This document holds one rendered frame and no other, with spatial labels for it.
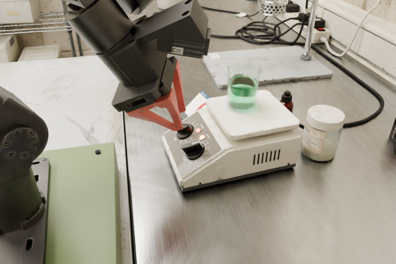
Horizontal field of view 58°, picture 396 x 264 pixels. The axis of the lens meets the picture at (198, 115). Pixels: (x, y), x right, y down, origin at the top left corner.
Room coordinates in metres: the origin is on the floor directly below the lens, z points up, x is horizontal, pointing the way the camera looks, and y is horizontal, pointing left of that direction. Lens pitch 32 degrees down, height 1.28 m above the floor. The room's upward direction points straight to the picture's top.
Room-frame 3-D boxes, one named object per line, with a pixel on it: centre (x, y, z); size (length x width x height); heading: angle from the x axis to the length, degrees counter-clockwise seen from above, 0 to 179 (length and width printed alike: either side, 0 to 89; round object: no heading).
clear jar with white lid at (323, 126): (0.50, -0.21, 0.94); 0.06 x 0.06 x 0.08
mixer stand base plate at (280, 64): (0.87, -0.17, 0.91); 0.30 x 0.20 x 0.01; 102
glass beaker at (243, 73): (0.51, -0.07, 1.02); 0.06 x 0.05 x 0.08; 41
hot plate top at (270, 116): (0.49, -0.09, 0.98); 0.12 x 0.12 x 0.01; 18
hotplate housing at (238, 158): (0.49, -0.06, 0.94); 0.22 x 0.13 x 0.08; 108
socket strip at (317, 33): (1.23, -0.33, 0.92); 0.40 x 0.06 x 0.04; 12
